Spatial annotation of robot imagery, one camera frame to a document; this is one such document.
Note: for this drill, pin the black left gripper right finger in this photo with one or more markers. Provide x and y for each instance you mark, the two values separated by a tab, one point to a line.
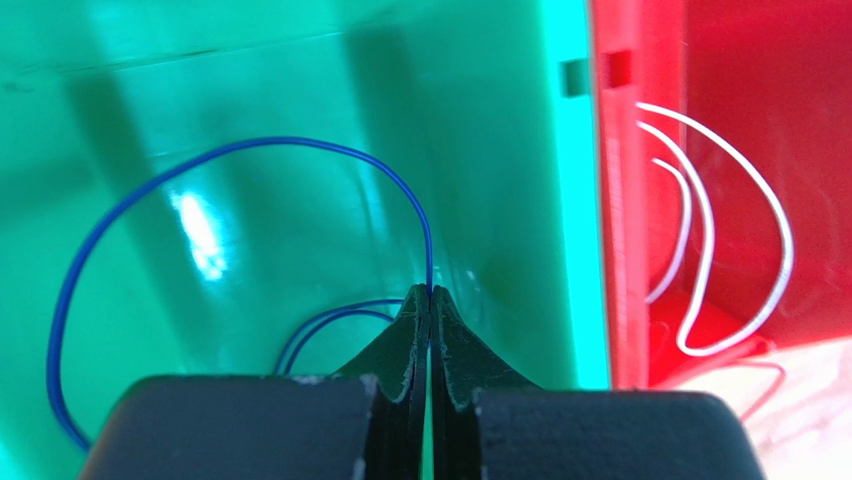
491	422

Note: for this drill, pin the left green plastic bin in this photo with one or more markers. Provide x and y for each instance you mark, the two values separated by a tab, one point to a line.
482	107

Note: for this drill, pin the red plastic bin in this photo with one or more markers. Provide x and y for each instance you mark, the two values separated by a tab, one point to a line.
725	136

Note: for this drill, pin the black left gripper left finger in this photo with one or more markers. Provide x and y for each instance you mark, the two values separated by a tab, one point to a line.
363	421

